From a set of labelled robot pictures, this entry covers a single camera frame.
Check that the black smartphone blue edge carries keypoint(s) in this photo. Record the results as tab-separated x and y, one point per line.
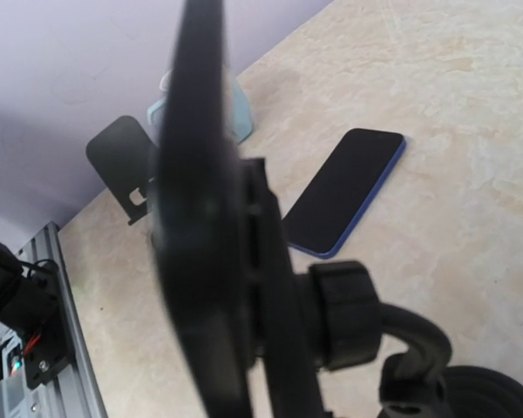
336	199

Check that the brown-base plate phone stand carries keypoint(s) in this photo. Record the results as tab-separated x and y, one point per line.
120	155

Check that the light blue mug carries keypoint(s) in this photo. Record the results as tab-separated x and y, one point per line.
239	117

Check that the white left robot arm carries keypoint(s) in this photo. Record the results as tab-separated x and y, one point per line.
31	305

